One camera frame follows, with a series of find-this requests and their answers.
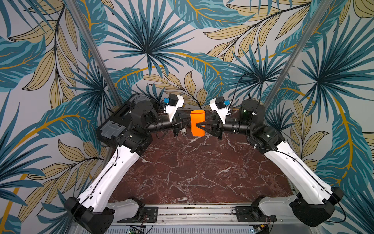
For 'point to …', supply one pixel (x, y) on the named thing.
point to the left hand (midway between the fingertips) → (194, 119)
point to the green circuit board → (133, 232)
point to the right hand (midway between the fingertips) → (198, 121)
